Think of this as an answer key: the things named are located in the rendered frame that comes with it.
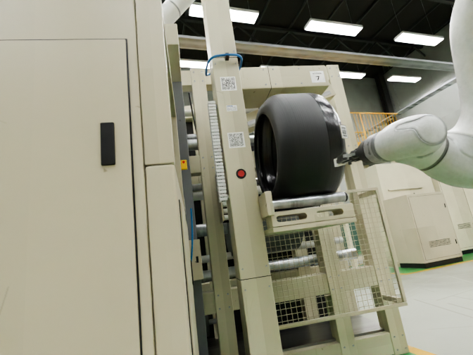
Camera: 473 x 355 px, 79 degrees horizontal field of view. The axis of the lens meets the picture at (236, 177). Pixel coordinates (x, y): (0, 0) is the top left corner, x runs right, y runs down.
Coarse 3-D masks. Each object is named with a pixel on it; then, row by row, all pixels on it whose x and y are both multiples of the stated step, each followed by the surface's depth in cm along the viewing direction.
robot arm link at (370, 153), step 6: (378, 132) 80; (372, 138) 80; (366, 144) 83; (372, 144) 79; (366, 150) 83; (372, 150) 80; (366, 156) 84; (372, 156) 81; (378, 156) 79; (372, 162) 84; (378, 162) 82; (384, 162) 82
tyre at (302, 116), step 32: (288, 96) 126; (320, 96) 127; (256, 128) 152; (288, 128) 115; (320, 128) 115; (256, 160) 158; (288, 160) 115; (320, 160) 115; (288, 192) 121; (320, 192) 123
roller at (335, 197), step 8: (336, 192) 123; (344, 192) 124; (272, 200) 118; (280, 200) 118; (288, 200) 118; (296, 200) 119; (304, 200) 119; (312, 200) 120; (320, 200) 120; (328, 200) 121; (336, 200) 122; (344, 200) 123; (280, 208) 118
